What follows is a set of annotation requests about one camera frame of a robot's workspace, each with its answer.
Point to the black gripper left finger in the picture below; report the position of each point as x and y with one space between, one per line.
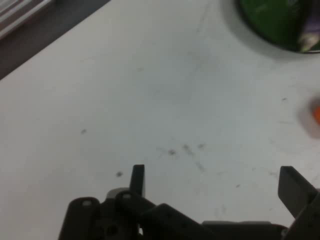
130 207

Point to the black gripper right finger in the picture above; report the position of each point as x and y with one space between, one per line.
295 195

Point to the purple toy eggplant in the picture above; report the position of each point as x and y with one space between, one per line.
311 27

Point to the orange and white object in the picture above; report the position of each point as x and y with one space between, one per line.
315 113

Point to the green enamel plate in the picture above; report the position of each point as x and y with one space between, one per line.
275 20

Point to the grey slatted panel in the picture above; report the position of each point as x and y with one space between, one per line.
17 12

